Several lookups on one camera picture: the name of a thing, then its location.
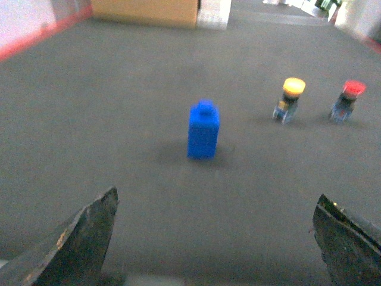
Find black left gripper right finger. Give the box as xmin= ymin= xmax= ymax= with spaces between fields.
xmin=313 ymin=194 xmax=380 ymax=285

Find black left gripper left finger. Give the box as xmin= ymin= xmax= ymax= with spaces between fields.
xmin=1 ymin=187 xmax=118 ymax=285

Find blue plastic block part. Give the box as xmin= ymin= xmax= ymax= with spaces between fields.
xmin=187 ymin=99 xmax=220 ymax=160

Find red mushroom push button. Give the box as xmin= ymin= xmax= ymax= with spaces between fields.
xmin=329 ymin=80 xmax=367 ymax=123

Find yellow mushroom push button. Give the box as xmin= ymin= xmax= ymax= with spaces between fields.
xmin=272 ymin=77 xmax=306 ymax=124

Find large brown cardboard box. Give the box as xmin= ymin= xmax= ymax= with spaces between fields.
xmin=91 ymin=0 xmax=199 ymax=29

